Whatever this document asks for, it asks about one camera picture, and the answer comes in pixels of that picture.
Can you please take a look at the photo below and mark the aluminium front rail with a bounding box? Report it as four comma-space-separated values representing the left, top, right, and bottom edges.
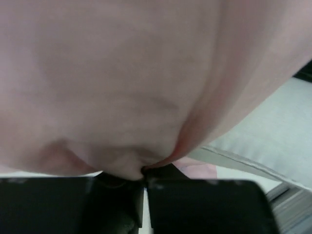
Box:
267, 183, 312, 234

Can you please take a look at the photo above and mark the white pillow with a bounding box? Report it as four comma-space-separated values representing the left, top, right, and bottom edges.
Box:
190, 78, 312, 190

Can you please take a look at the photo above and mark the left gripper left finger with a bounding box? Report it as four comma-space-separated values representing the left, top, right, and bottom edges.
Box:
0, 177, 144, 234

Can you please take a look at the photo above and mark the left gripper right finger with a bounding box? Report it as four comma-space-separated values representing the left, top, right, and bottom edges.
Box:
142, 164, 280, 234

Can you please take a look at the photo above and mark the blue and pink printed pillowcase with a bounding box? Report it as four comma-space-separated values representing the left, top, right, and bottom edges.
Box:
0, 0, 312, 180

